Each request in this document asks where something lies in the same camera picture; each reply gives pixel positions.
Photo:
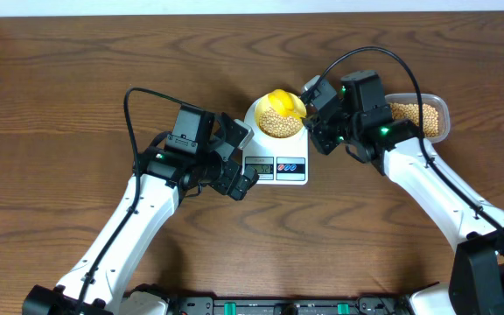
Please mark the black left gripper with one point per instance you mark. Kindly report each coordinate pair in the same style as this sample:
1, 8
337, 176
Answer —
224, 185

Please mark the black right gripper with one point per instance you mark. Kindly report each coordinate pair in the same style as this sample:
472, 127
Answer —
317, 130

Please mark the yellow plastic measuring scoop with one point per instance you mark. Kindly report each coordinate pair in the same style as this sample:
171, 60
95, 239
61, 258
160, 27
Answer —
287, 104

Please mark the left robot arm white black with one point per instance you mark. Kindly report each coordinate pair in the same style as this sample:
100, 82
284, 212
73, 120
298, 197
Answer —
197, 153

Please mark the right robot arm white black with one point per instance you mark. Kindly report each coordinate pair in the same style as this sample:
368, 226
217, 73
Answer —
359, 117

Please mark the white digital kitchen scale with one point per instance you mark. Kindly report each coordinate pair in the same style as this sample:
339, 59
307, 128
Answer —
278, 161

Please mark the soybeans in yellow bowl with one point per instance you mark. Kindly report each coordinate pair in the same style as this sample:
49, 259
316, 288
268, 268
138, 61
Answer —
274, 125

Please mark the pale yellow bowl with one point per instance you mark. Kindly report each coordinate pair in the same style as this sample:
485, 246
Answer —
261, 106

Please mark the soybeans pile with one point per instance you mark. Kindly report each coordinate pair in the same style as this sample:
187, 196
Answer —
411, 111

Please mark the clear plastic container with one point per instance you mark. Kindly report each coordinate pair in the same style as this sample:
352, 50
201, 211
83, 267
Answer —
436, 102

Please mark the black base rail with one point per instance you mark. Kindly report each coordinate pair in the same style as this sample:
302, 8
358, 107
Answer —
278, 305

